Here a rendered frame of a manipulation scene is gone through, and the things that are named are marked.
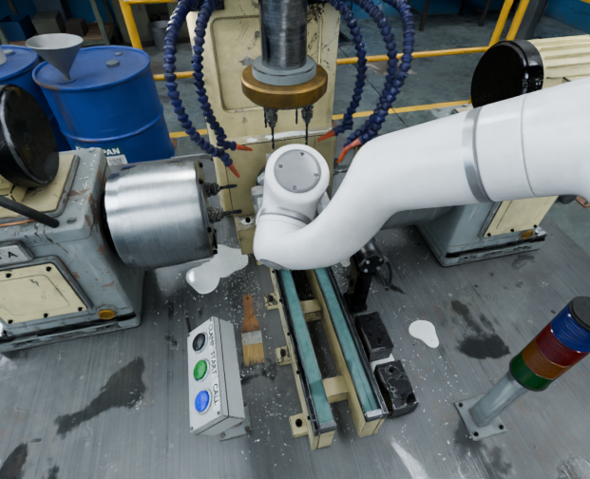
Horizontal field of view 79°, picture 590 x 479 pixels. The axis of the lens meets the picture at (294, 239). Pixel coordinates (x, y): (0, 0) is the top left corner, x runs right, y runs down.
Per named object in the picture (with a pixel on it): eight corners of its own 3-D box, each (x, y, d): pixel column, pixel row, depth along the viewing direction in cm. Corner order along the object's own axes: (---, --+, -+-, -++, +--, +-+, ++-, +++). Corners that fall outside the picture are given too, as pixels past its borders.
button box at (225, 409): (207, 340, 69) (184, 333, 65) (234, 322, 66) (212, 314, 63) (214, 437, 57) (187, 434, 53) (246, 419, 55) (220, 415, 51)
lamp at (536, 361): (514, 348, 60) (526, 335, 57) (545, 340, 61) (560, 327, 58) (539, 383, 56) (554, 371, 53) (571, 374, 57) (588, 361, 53)
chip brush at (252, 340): (237, 297, 100) (237, 296, 99) (256, 295, 100) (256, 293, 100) (244, 368, 86) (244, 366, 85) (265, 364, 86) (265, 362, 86)
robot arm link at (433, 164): (498, 284, 34) (278, 275, 55) (506, 138, 38) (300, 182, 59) (463, 256, 28) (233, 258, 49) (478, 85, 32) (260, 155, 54)
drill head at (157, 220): (95, 230, 102) (51, 154, 83) (224, 211, 107) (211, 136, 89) (79, 303, 85) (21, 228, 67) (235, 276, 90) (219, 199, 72)
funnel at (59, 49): (58, 82, 195) (33, 30, 177) (104, 78, 199) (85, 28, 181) (47, 104, 178) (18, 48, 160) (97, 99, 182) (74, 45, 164)
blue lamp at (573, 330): (541, 319, 53) (557, 302, 50) (575, 312, 54) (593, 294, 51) (571, 356, 49) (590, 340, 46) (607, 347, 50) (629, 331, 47)
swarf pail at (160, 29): (154, 53, 443) (147, 28, 423) (153, 46, 463) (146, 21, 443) (180, 50, 449) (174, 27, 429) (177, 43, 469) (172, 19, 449)
